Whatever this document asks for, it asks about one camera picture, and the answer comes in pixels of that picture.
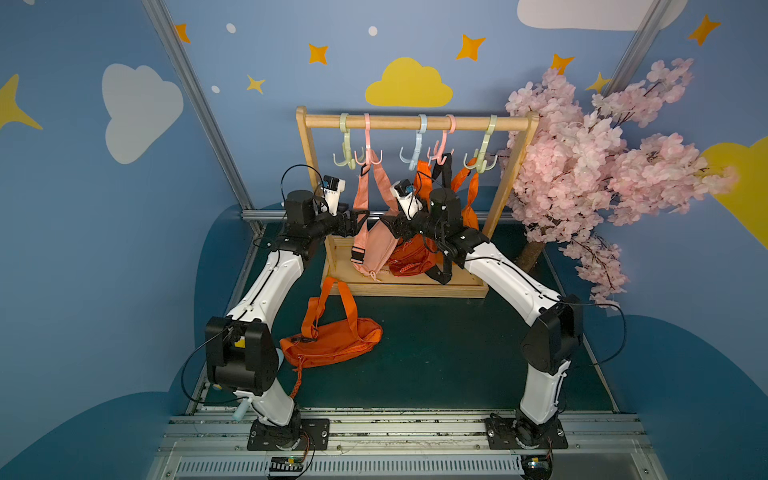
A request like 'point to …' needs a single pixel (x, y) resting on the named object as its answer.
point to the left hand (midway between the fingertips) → (358, 204)
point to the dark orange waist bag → (330, 332)
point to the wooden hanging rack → (337, 274)
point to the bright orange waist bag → (469, 215)
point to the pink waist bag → (374, 249)
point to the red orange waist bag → (414, 253)
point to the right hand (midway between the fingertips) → (395, 205)
